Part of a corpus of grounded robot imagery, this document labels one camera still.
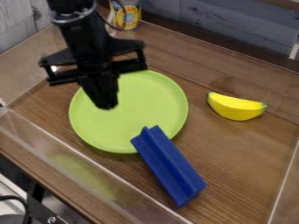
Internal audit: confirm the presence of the green round plate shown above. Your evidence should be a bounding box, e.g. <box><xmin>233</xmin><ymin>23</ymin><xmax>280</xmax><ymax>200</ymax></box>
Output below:
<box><xmin>70</xmin><ymin>70</ymin><xmax>189</xmax><ymax>154</ymax></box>

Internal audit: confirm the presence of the yellow banana toy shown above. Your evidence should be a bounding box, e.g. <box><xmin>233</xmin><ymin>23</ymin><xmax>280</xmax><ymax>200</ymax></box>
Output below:
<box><xmin>206</xmin><ymin>92</ymin><xmax>268</xmax><ymax>121</ymax></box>

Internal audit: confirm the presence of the blue T-shaped block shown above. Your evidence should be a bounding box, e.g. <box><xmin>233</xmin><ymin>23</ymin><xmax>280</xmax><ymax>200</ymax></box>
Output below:
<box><xmin>131</xmin><ymin>126</ymin><xmax>208</xmax><ymax>207</ymax></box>

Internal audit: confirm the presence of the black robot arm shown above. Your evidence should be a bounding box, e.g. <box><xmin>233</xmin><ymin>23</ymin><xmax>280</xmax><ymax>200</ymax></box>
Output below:
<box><xmin>39</xmin><ymin>0</ymin><xmax>147</xmax><ymax>110</ymax></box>

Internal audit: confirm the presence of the black metal table frame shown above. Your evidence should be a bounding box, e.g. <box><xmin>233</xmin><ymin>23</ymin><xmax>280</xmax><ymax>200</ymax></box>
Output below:
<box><xmin>25</xmin><ymin>182</ymin><xmax>69</xmax><ymax>224</ymax></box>

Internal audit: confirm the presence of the yellow labelled tin can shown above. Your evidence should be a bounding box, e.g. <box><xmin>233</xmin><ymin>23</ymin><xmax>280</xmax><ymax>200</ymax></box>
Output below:
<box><xmin>110</xmin><ymin>0</ymin><xmax>142</xmax><ymax>31</ymax></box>

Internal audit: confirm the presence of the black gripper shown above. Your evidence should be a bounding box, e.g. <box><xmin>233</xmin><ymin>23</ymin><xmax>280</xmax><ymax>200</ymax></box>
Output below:
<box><xmin>39</xmin><ymin>12</ymin><xmax>147</xmax><ymax>109</ymax></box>

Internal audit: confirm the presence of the clear acrylic front wall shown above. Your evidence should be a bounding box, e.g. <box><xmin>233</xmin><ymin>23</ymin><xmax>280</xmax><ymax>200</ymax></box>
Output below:
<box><xmin>0</xmin><ymin>107</ymin><xmax>193</xmax><ymax>224</ymax></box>

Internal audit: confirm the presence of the black cable lower left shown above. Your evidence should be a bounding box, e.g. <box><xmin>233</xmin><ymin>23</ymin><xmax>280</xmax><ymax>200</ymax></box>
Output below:
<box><xmin>0</xmin><ymin>195</ymin><xmax>34</xmax><ymax>224</ymax></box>

